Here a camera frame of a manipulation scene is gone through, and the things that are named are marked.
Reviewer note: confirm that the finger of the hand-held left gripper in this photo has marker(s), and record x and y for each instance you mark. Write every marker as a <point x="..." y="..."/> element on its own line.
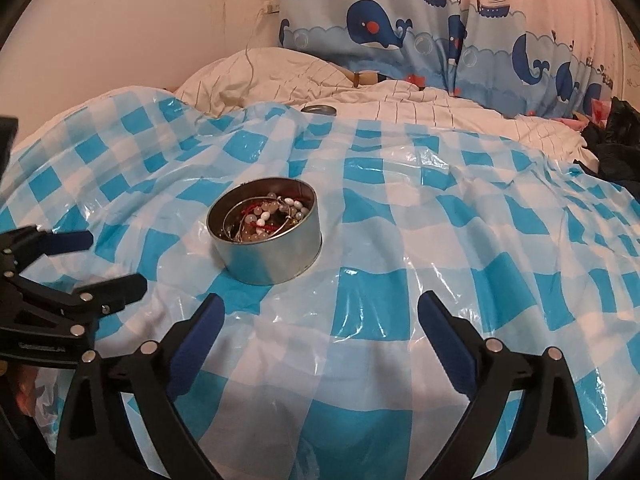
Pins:
<point x="70" y="242"/>
<point x="125" y="287"/>

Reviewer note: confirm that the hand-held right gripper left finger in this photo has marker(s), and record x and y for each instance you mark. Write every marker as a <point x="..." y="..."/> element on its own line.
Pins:
<point x="192" y="347"/>

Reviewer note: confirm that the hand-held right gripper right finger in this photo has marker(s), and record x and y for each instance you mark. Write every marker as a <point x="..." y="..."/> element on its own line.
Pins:
<point x="447" y="347"/>

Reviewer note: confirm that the round metal tin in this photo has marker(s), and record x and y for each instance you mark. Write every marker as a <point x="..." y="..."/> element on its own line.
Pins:
<point x="270" y="262"/>

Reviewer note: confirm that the silver bangle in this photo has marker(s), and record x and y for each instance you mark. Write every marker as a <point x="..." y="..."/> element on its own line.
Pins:
<point x="295" y="224"/>

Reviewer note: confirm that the person's left hand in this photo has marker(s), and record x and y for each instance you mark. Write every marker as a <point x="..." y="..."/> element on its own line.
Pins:
<point x="24" y="387"/>

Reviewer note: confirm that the blue checked plastic sheet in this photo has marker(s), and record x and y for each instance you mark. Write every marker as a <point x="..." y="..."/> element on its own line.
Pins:
<point x="400" y="240"/>

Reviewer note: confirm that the dark clothes pile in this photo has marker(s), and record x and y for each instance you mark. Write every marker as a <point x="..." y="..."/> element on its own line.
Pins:
<point x="620" y="155"/>

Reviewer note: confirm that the round metal tin lid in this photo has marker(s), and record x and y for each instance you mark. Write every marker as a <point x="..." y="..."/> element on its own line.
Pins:
<point x="318" y="109"/>

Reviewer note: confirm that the white striped quilt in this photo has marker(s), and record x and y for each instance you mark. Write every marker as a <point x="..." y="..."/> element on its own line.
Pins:
<point x="280" y="70"/>

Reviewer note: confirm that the pink cloth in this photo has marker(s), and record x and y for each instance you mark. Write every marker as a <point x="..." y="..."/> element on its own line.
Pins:
<point x="597" y="107"/>

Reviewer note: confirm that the whale print curtain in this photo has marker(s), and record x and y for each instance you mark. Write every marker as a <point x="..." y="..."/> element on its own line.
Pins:
<point x="380" y="15"/>

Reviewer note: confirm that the white wall charger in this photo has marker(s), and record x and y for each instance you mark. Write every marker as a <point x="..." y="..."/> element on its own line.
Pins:
<point x="273" y="5"/>

